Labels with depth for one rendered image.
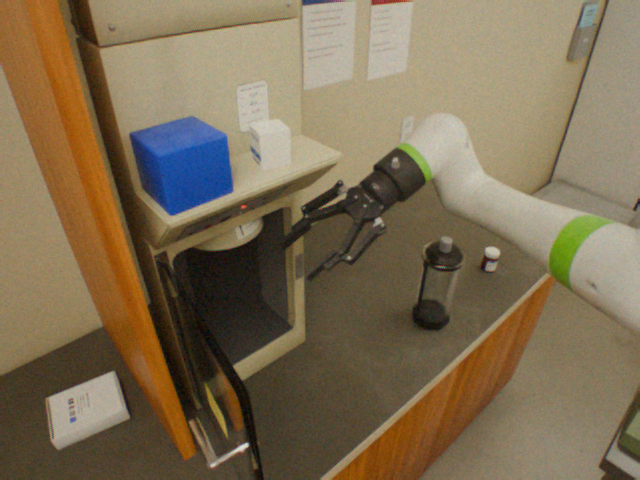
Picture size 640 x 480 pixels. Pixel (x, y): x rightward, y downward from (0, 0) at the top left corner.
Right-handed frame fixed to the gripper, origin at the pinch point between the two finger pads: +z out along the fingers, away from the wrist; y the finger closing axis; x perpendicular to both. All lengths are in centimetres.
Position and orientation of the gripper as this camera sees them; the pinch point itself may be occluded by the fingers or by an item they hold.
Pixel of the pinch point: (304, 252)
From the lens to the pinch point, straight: 81.0
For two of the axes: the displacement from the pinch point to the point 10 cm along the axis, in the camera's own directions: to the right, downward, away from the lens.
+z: -7.7, 6.3, -1.0
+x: 2.0, 3.8, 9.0
